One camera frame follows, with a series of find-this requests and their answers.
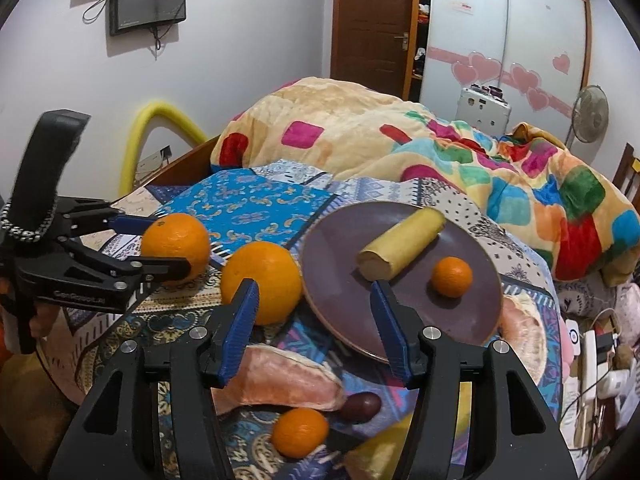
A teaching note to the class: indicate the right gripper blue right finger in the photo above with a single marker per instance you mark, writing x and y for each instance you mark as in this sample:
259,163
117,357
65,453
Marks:
399,328

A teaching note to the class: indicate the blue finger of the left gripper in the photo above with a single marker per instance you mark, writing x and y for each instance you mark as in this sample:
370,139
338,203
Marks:
130,225

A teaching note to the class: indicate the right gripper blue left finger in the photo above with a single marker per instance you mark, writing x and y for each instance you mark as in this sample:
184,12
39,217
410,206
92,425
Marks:
228,332

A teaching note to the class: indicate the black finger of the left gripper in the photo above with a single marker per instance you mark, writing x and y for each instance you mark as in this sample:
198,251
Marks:
161,269

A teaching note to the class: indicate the large orange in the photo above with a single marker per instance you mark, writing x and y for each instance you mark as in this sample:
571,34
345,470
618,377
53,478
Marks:
178,235
275,272

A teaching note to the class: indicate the dark purple round plate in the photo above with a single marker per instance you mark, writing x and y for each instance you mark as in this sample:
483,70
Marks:
340,296

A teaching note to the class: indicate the yellow banana piece on plate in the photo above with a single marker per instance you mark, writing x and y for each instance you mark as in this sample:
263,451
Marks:
391,252

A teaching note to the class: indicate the small tangerine on plate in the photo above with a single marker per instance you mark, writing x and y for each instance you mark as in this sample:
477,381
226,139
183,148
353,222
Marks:
452,277

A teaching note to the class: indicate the dark purple plum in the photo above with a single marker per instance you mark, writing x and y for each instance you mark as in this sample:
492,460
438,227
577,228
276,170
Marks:
360,408

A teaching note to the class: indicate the patterned blue table cloth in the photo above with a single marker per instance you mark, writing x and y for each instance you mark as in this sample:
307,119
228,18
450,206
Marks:
279,203

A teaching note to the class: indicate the yellow foam tube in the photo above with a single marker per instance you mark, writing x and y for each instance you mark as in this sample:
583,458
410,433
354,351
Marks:
144,122

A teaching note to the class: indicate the long yellow banana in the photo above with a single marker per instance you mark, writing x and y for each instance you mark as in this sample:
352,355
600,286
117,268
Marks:
378,457

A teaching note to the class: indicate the small tangerine on cloth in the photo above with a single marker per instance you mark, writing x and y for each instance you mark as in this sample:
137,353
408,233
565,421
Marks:
299,432

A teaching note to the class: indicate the white power strip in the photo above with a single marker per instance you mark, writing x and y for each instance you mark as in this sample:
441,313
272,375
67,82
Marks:
589,368

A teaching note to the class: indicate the colourful patchwork blanket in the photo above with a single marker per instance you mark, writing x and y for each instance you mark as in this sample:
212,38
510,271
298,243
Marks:
567,212

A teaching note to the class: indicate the white box appliance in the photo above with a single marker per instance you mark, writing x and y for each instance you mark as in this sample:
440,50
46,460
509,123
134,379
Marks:
484,109

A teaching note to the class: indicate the wooden bed headboard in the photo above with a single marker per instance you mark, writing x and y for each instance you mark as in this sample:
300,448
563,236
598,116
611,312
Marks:
627,176

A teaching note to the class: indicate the standing electric fan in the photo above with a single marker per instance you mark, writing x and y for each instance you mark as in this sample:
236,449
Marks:
589,118

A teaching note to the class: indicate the brown wooden door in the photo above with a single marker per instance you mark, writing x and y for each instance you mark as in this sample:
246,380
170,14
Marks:
371,41

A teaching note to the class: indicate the white wardrobe with hearts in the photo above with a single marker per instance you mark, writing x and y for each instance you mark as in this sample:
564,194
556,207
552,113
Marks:
535,51

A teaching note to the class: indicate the small wall monitor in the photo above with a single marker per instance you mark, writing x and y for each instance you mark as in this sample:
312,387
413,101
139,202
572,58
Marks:
126,15

